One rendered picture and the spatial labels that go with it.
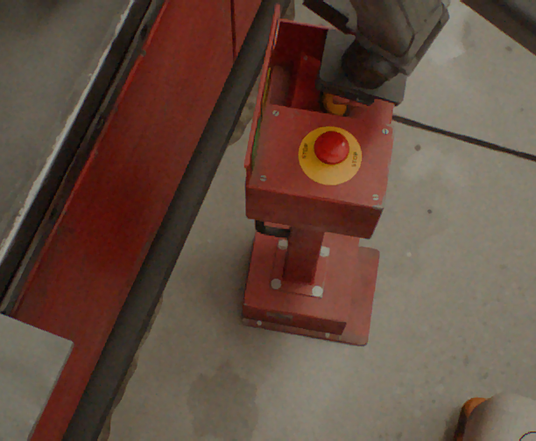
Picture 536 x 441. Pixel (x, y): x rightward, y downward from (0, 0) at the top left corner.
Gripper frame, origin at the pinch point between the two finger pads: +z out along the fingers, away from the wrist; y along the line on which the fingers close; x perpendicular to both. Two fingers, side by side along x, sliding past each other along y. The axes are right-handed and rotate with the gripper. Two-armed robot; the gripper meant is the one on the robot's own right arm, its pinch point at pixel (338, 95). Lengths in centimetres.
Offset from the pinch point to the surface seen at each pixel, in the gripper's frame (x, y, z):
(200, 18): -13.6, 17.2, 16.4
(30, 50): 8.2, 35.5, -5.7
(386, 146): 7.7, -4.8, -6.7
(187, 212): -2, 6, 72
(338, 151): 10.6, 1.1, -8.2
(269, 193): 15.5, 6.6, -2.3
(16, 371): 42, 28, -21
